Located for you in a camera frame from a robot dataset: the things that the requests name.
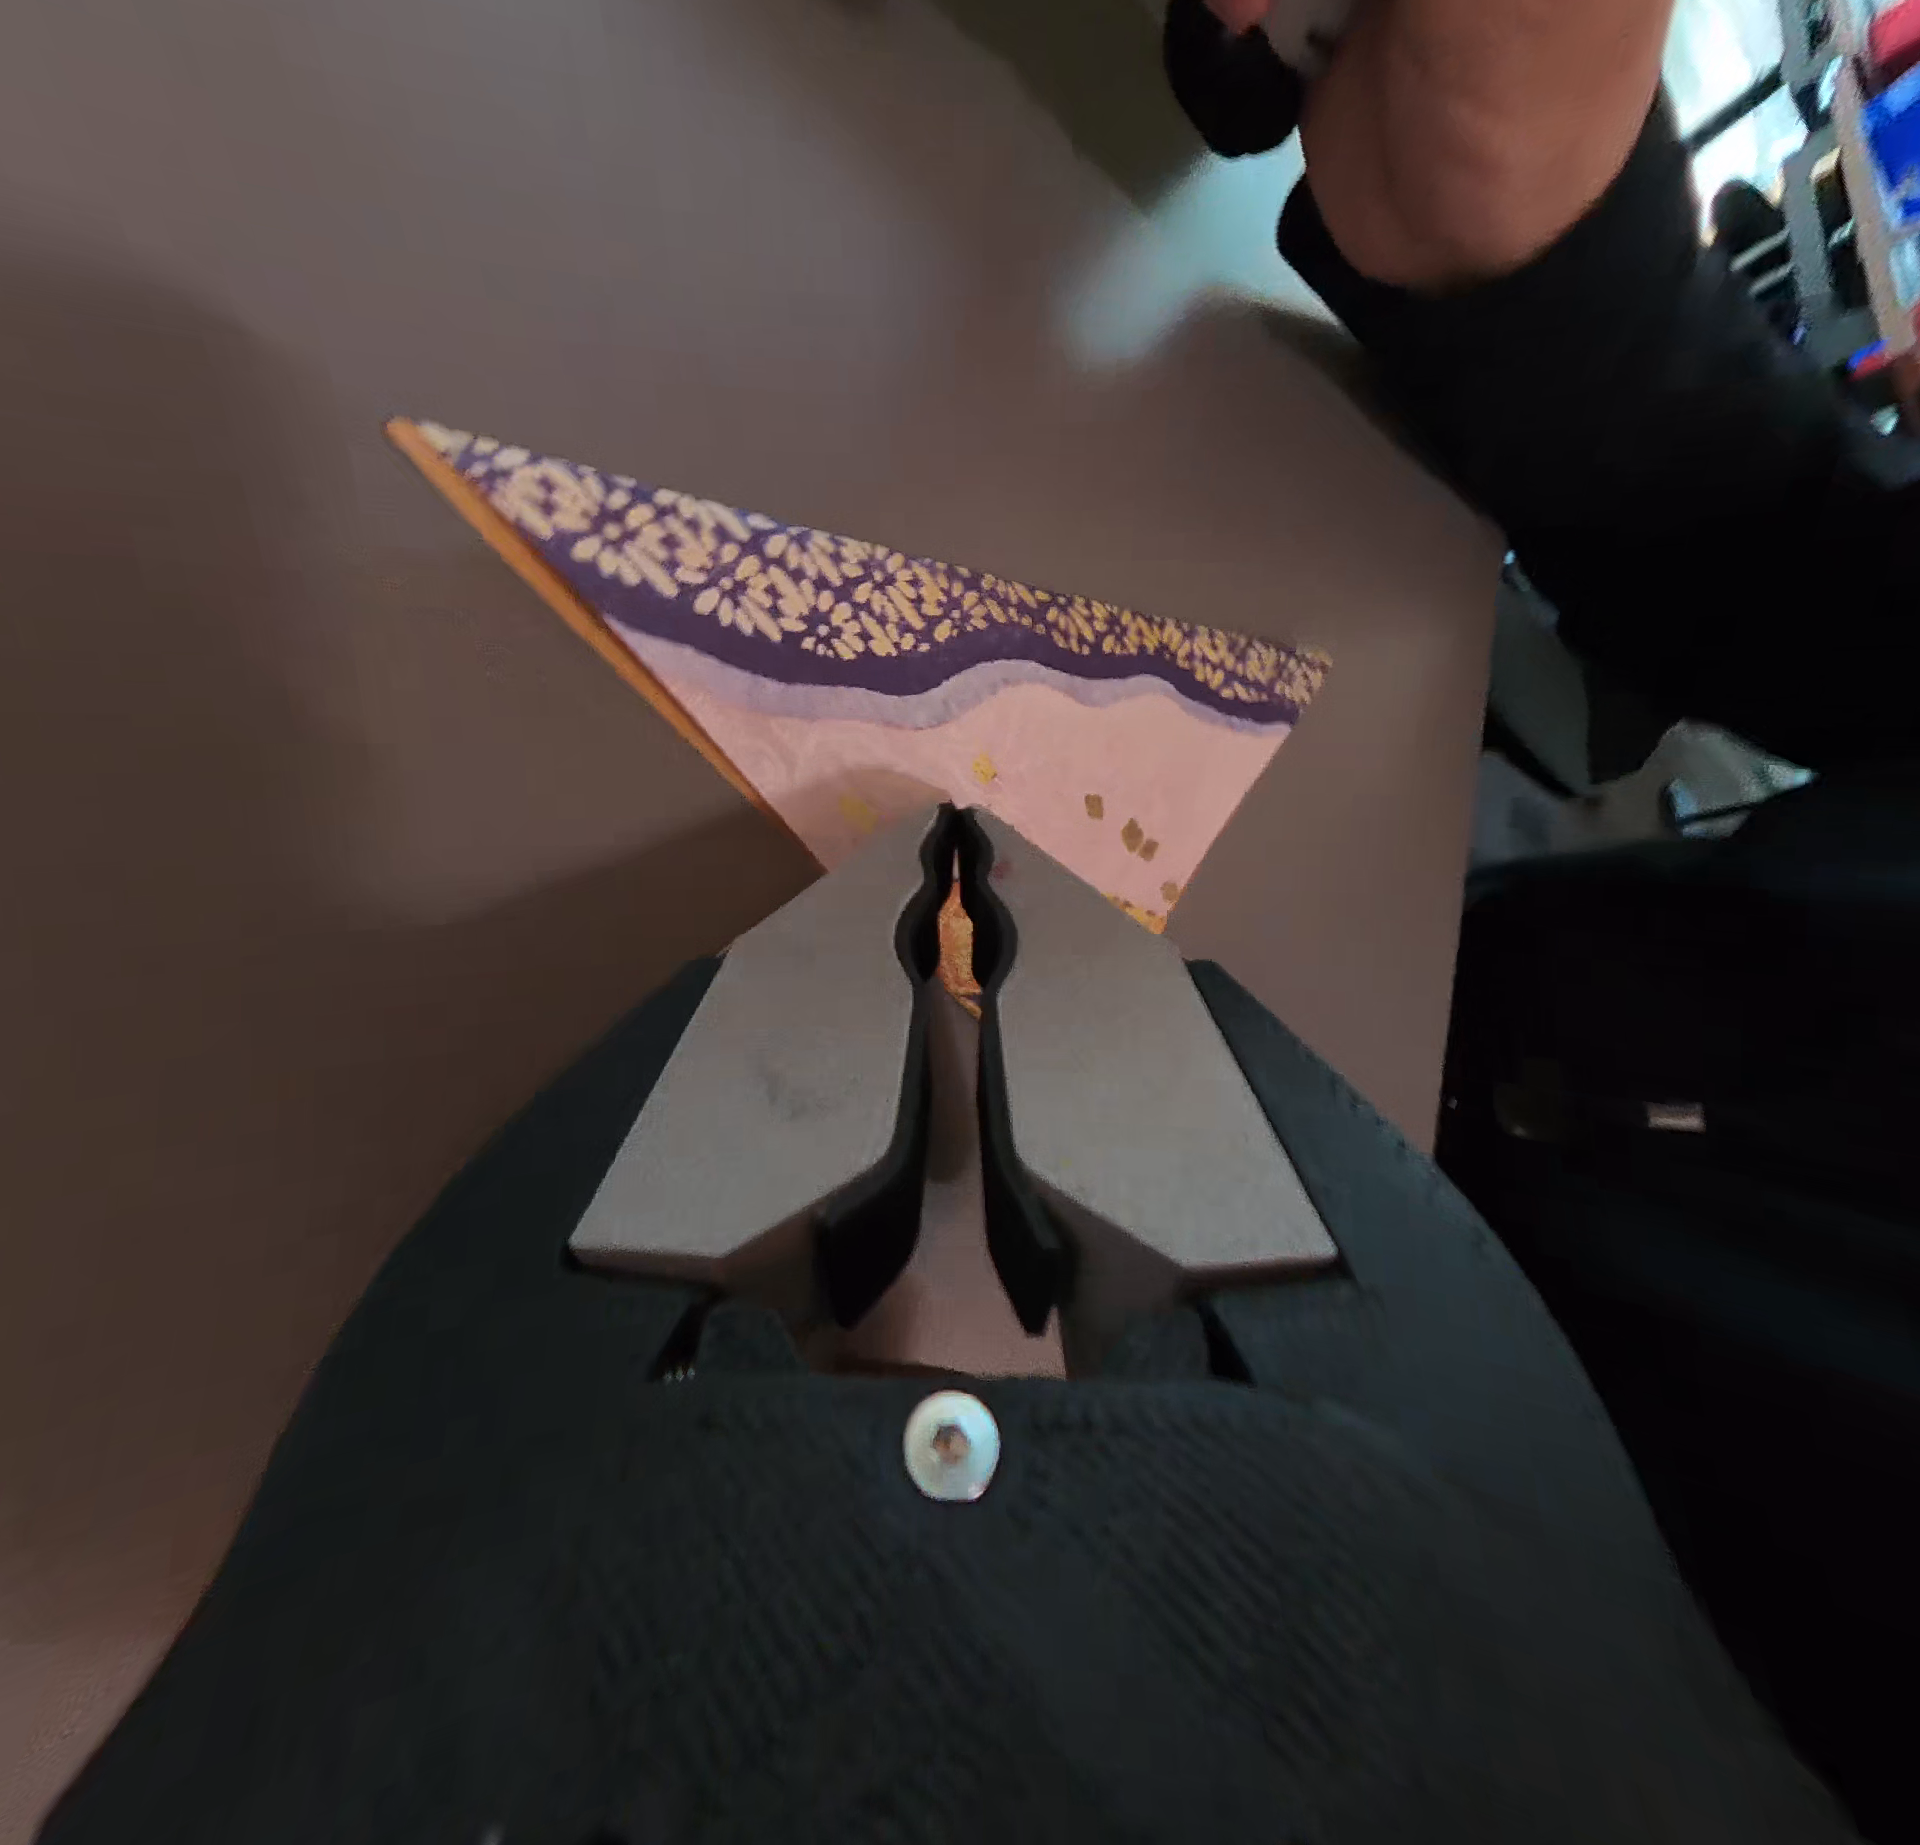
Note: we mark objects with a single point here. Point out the storage shelf with colourful items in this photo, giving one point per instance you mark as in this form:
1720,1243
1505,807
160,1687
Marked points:
1867,136

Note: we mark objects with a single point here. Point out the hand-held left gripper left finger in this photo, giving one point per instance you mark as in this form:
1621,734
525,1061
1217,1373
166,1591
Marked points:
766,1096

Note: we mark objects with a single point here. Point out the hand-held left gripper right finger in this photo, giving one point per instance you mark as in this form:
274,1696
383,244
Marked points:
1155,1096

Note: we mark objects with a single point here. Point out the person's right forearm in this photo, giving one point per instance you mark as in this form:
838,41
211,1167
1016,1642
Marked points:
1650,450

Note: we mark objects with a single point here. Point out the person's right hand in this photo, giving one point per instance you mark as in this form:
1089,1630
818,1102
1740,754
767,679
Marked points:
1471,105

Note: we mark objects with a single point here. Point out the purple floral patterned origami paper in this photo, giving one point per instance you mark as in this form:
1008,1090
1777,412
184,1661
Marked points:
900,735

